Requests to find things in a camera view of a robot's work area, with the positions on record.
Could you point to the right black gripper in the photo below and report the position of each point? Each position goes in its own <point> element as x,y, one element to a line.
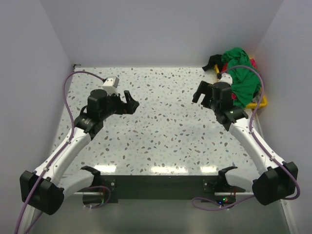
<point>204,88</point>

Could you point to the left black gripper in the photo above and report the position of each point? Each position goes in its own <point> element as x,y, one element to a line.
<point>123,108</point>

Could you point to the green t shirt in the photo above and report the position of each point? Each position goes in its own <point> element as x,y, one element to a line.
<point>245,82</point>

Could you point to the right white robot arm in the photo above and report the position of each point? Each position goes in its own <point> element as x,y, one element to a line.
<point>277,178</point>

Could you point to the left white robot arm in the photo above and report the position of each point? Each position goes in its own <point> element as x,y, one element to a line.
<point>44,188</point>

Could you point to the red t shirt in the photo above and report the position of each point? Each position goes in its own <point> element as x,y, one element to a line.
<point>225,67</point>

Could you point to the black garment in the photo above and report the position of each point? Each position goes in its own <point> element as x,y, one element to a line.
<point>213,61</point>

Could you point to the grey garment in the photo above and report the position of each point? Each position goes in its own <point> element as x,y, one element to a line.
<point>256,98</point>

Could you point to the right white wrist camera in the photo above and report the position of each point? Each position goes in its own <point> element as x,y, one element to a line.
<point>225,77</point>

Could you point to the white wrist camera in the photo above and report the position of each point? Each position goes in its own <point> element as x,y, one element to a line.
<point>110,85</point>
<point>225,77</point>

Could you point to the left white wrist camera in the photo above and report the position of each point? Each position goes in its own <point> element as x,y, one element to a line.
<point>110,85</point>

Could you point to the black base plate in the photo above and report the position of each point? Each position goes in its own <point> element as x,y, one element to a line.
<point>164,187</point>

